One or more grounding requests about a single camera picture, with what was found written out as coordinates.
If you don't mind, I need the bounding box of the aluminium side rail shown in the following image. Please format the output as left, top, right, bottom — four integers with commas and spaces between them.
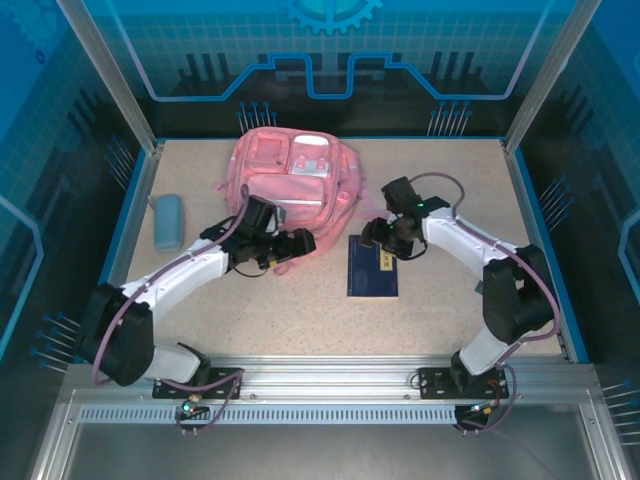
501, 138, 592, 364
74, 139, 166, 364

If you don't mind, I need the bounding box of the slotted grey cable duct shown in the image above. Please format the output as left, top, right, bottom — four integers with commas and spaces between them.
78, 404, 459, 425

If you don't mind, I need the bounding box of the navy book with yellow label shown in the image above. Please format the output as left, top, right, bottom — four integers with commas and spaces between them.
346, 234, 401, 300

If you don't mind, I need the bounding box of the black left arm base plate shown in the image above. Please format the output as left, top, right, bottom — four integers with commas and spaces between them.
151, 366, 246, 400

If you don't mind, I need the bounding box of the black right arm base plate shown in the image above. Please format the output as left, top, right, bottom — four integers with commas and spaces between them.
417, 367, 511, 400

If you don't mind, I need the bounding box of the pink student backpack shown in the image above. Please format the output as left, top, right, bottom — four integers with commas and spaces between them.
212, 126, 390, 277

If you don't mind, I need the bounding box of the small connector with green light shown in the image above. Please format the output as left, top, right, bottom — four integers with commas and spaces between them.
469, 399, 501, 419
180, 394, 209, 416

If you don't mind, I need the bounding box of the aluminium frame post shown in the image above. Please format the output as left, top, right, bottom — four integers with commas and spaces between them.
54, 0, 166, 156
502, 0, 601, 154

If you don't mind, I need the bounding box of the blue printed back panel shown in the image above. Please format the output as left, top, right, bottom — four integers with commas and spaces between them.
87, 0, 566, 139

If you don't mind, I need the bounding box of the light blue pencil case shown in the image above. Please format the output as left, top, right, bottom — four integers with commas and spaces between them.
152, 193, 185, 253

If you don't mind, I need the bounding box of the aluminium front rail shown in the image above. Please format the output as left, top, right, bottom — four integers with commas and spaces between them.
64, 353, 599, 396

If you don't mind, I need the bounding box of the blue printed side panel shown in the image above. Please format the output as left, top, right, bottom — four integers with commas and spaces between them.
519, 0, 640, 401
0, 0, 151, 381

